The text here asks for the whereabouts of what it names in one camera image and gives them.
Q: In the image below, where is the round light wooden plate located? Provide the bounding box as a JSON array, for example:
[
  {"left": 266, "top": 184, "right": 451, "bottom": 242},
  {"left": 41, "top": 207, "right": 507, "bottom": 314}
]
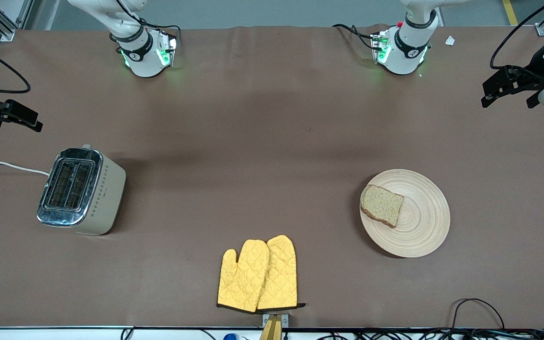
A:
[{"left": 359, "top": 169, "right": 451, "bottom": 258}]

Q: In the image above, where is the brown bread slice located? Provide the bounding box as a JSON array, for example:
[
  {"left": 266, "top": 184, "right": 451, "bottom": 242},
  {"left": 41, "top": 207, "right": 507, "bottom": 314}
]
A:
[{"left": 360, "top": 185, "right": 405, "bottom": 229}]

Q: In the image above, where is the beige chrome two-slot toaster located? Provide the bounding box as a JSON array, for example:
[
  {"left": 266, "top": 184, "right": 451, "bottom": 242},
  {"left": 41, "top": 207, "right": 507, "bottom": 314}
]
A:
[{"left": 36, "top": 144, "right": 127, "bottom": 236}]

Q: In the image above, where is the brown table cover mat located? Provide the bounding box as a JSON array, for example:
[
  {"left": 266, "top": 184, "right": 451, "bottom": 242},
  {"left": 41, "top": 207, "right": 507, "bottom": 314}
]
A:
[{"left": 0, "top": 25, "right": 544, "bottom": 329}]

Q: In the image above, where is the yellow quilted oven mitt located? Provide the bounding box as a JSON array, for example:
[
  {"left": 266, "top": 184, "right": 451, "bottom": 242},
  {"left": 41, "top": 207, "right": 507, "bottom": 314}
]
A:
[
  {"left": 217, "top": 239, "right": 271, "bottom": 314},
  {"left": 257, "top": 235, "right": 306, "bottom": 310}
]

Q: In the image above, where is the white toaster power cord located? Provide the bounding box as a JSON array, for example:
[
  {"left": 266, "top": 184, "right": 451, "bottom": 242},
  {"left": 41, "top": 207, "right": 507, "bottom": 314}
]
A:
[{"left": 0, "top": 159, "right": 50, "bottom": 177}]

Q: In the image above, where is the black arm base cable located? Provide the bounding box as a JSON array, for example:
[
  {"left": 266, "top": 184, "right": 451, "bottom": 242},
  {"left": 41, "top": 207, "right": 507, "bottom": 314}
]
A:
[{"left": 332, "top": 24, "right": 377, "bottom": 51}]

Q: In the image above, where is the black looped cable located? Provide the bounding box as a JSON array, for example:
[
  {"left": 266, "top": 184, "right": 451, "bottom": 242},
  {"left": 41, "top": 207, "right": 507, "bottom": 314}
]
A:
[{"left": 449, "top": 298, "right": 506, "bottom": 332}]

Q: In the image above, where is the small metal bracket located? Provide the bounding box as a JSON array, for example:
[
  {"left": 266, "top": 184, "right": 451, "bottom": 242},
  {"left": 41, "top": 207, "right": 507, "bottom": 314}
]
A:
[{"left": 262, "top": 313, "right": 289, "bottom": 327}]

